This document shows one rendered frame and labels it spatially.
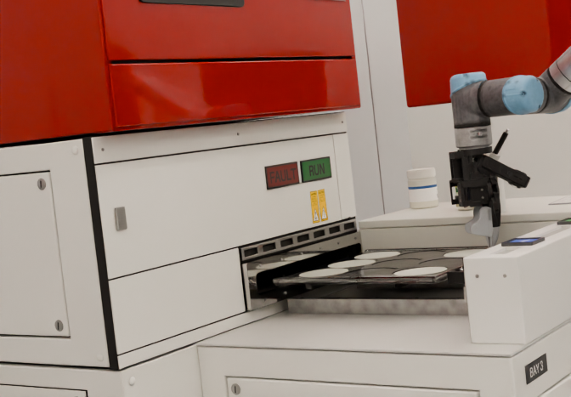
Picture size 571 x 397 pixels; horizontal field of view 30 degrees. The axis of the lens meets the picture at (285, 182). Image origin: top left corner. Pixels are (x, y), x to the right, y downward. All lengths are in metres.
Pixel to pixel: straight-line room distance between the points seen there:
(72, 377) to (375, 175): 3.71
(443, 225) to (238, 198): 0.51
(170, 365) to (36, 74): 0.57
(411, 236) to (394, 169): 3.28
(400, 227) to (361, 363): 0.68
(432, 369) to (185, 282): 0.51
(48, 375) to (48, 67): 0.55
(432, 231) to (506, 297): 0.69
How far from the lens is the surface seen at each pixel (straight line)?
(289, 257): 2.22
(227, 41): 2.05
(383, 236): 2.44
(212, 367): 2.00
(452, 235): 2.36
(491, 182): 2.21
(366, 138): 5.45
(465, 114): 2.19
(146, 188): 1.91
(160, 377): 1.94
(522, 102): 2.12
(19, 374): 2.06
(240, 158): 2.13
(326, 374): 1.85
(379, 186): 5.53
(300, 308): 2.18
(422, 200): 2.62
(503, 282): 1.72
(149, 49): 1.88
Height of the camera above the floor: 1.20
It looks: 3 degrees down
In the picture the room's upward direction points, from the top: 6 degrees counter-clockwise
